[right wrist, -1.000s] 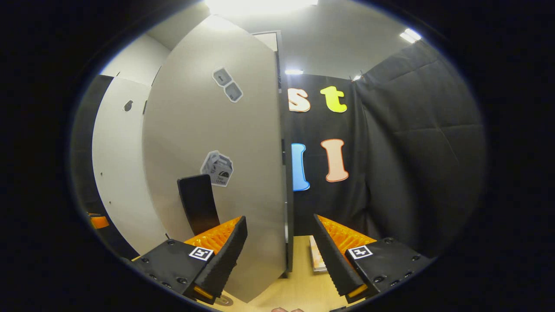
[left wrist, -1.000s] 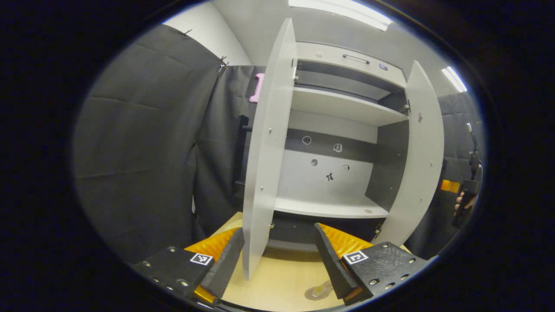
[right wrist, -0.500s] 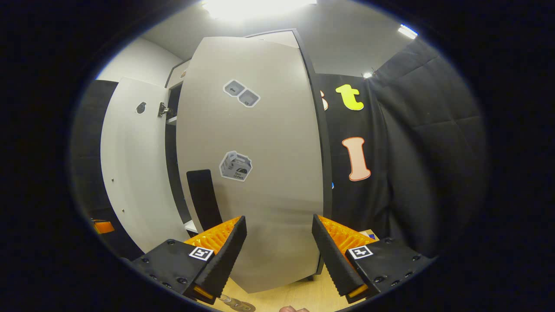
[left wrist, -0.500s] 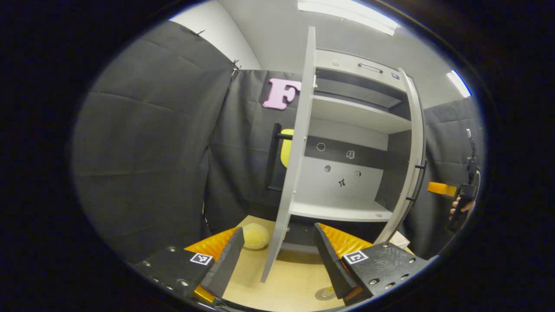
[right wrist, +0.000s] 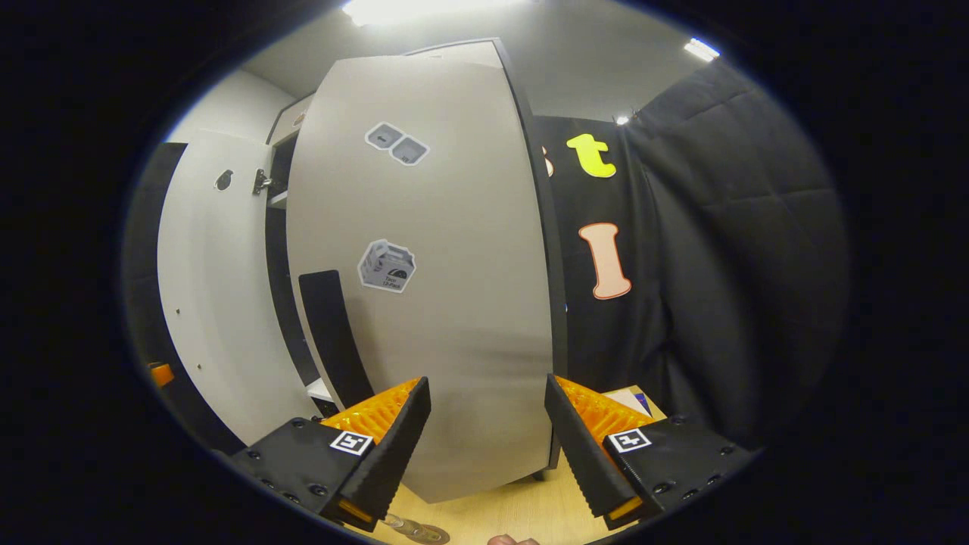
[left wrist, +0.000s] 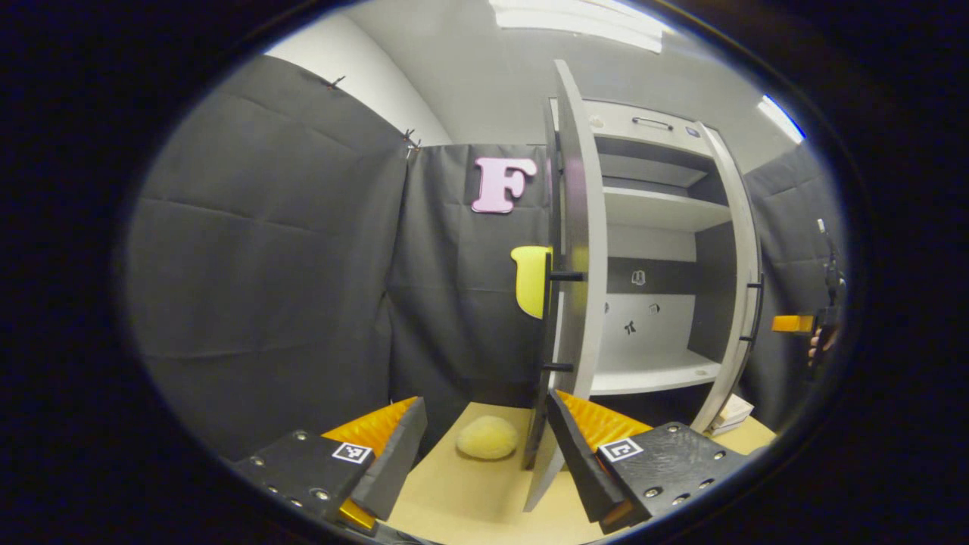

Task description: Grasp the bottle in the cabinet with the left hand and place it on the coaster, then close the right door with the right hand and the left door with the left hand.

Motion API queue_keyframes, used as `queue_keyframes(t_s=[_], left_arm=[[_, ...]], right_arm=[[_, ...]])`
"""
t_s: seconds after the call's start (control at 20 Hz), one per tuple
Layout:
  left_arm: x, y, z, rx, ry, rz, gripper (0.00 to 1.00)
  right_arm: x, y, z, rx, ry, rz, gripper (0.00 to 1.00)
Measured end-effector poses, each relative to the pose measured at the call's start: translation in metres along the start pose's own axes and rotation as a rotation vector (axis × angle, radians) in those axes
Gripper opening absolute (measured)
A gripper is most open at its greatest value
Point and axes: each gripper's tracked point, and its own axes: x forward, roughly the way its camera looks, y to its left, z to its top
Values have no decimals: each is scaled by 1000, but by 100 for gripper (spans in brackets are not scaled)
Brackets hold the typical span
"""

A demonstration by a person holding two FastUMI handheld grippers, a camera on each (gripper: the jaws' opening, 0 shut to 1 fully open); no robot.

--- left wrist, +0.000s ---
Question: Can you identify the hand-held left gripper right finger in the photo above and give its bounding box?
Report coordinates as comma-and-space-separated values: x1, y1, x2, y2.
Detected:
547, 388, 750, 534

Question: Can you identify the grey cabinet door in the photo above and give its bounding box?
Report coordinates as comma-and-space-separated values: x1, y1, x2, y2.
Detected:
690, 121, 765, 434
521, 59, 609, 513

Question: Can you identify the grey cabinet drawer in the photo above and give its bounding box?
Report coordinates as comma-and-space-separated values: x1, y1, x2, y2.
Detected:
579, 98, 716, 158

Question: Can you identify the yellow round sponge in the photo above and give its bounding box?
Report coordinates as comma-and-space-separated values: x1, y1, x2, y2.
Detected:
455, 415, 521, 461

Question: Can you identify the black backdrop cloth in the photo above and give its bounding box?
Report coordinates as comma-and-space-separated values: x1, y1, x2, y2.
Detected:
125, 53, 845, 462

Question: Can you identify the pale cover book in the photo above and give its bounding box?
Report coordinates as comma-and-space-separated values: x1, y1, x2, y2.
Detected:
710, 394, 756, 437

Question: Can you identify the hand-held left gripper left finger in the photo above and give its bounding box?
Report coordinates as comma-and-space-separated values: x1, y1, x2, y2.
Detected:
231, 395, 428, 531

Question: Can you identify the grey cabinet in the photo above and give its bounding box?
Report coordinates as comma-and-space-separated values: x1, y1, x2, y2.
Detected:
556, 98, 746, 425

